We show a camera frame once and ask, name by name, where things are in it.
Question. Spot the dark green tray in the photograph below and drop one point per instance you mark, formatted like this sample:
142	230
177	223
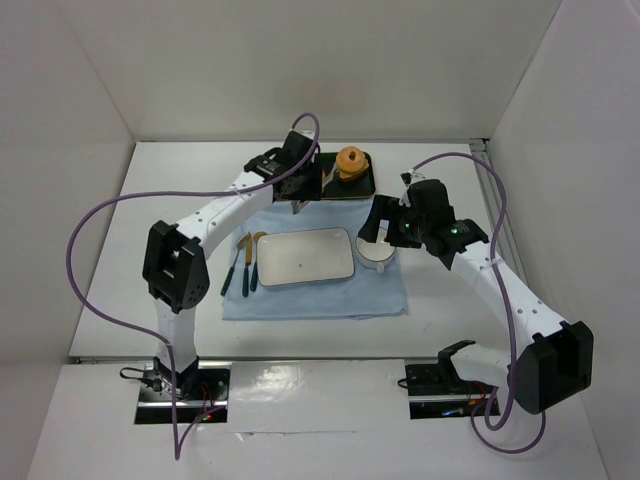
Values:
362	188

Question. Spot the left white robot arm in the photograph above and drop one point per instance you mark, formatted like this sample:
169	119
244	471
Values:
175	261

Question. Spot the gold knife green handle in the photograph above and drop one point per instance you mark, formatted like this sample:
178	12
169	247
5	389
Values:
248	263

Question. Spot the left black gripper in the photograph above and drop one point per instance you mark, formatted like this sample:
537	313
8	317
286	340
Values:
298	188

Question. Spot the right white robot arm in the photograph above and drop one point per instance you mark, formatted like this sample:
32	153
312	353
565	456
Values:
548	360

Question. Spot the gold spoon green handle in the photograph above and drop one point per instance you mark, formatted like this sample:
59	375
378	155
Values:
255	275

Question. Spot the bagel sandwich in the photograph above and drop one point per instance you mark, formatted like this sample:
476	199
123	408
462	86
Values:
351	163

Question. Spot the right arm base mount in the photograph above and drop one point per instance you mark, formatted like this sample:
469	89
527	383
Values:
434	395

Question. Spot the gold fork green handle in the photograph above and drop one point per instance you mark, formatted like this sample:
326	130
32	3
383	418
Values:
226	284

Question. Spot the white rectangular plate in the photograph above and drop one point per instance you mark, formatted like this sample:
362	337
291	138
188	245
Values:
300	257

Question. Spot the light blue cloth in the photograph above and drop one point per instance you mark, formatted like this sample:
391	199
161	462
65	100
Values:
366	293

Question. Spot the aluminium rail right side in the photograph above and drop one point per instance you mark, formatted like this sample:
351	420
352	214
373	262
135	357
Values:
506	244

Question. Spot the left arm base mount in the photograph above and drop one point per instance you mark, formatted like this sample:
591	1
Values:
207	394

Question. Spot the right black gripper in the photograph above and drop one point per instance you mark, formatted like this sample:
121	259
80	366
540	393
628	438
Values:
382	220

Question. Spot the white bowl with handle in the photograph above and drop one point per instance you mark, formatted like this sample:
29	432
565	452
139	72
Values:
375	255

